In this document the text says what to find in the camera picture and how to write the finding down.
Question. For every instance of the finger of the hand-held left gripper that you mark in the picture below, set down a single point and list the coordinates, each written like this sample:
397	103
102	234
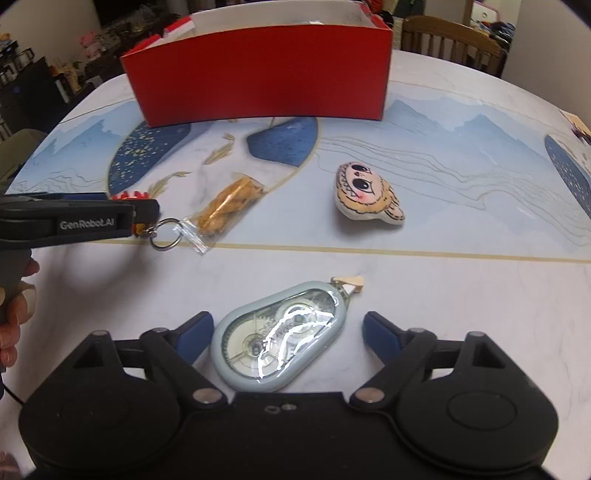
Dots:
87	197
147	212

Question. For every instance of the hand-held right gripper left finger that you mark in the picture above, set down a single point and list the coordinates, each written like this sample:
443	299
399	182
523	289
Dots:
196	330

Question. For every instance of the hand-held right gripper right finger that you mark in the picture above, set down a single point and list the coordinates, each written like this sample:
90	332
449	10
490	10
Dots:
381	332

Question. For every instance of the light blue correction tape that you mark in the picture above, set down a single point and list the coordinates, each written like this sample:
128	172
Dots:
258	332

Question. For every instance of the red and white cardboard box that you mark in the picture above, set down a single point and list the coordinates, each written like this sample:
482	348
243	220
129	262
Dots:
258	74

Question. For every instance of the person's left hand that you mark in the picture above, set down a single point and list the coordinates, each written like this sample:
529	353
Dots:
11	341

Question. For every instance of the black tea bar machine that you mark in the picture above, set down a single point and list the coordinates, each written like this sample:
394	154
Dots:
27	87

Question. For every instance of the cartoon face toy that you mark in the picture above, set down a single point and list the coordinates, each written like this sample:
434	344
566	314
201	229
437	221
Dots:
364	194

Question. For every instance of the pink plush toy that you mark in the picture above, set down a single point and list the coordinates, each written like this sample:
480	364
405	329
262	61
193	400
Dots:
89	44

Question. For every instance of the wooden chair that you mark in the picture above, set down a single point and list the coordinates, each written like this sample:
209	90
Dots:
434	22

